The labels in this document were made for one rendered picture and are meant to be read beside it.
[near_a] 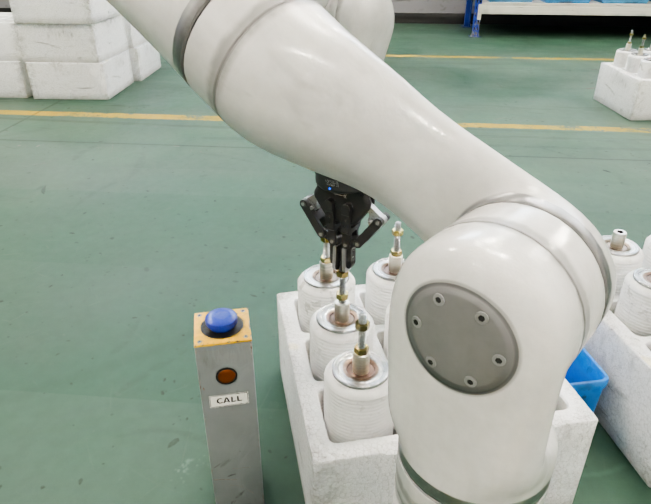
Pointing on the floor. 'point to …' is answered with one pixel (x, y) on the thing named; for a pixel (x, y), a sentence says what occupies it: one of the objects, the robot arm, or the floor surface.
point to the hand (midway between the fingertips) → (342, 256)
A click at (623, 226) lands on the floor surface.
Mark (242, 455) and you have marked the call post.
